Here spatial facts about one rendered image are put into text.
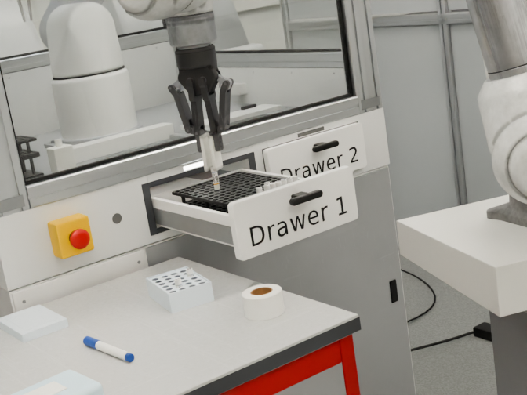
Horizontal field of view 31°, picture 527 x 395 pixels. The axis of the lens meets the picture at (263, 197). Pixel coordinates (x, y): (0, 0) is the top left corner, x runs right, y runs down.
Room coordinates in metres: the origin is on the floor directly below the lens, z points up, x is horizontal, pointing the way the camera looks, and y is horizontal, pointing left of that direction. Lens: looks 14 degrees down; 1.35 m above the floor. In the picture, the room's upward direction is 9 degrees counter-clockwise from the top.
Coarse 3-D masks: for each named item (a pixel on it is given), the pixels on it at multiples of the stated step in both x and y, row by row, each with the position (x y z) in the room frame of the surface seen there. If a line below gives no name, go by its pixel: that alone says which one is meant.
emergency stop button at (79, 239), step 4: (72, 232) 1.77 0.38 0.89; (76, 232) 1.76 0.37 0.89; (80, 232) 1.77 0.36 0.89; (84, 232) 1.77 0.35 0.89; (72, 236) 1.76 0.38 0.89; (76, 236) 1.76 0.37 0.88; (80, 236) 1.76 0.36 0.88; (84, 236) 1.77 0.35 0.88; (88, 236) 1.77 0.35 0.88; (72, 240) 1.76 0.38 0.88; (76, 240) 1.76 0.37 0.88; (80, 240) 1.76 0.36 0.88; (84, 240) 1.77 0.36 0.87; (88, 240) 1.77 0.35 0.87; (72, 244) 1.76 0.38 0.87; (76, 244) 1.76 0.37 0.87; (80, 244) 1.76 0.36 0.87; (84, 244) 1.77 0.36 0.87; (88, 244) 1.78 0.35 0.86; (80, 248) 1.77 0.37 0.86
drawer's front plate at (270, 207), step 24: (336, 168) 1.81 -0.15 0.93; (264, 192) 1.70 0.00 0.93; (288, 192) 1.72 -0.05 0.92; (336, 192) 1.79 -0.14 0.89; (240, 216) 1.66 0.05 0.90; (264, 216) 1.69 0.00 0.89; (288, 216) 1.72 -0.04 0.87; (312, 216) 1.75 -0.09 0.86; (336, 216) 1.78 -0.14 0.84; (240, 240) 1.65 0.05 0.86; (264, 240) 1.68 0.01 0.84; (288, 240) 1.71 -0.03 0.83
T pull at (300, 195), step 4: (300, 192) 1.73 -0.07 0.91; (304, 192) 1.72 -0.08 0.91; (312, 192) 1.71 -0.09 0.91; (316, 192) 1.71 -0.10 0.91; (320, 192) 1.72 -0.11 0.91; (292, 196) 1.72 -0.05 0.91; (296, 196) 1.71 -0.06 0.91; (300, 196) 1.70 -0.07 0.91; (304, 196) 1.70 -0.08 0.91; (308, 196) 1.70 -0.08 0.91; (312, 196) 1.71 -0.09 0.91; (316, 196) 1.71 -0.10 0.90; (320, 196) 1.72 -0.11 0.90; (292, 200) 1.68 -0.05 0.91; (296, 200) 1.69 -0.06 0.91; (300, 200) 1.69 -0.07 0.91; (304, 200) 1.70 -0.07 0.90; (308, 200) 1.70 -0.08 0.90; (292, 204) 1.68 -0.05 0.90; (296, 204) 1.69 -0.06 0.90
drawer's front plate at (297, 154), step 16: (336, 128) 2.23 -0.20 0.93; (352, 128) 2.24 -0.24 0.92; (288, 144) 2.13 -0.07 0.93; (304, 144) 2.15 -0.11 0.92; (352, 144) 2.23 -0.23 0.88; (272, 160) 2.10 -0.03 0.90; (288, 160) 2.12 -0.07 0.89; (304, 160) 2.15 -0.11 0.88; (320, 160) 2.17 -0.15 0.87; (336, 160) 2.20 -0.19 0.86
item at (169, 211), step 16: (272, 176) 1.99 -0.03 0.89; (288, 176) 1.95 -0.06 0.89; (160, 208) 1.92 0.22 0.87; (176, 208) 1.86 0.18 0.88; (192, 208) 1.81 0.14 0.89; (160, 224) 1.92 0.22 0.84; (176, 224) 1.86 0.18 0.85; (192, 224) 1.81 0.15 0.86; (208, 224) 1.76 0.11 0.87; (224, 224) 1.72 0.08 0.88; (224, 240) 1.72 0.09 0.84
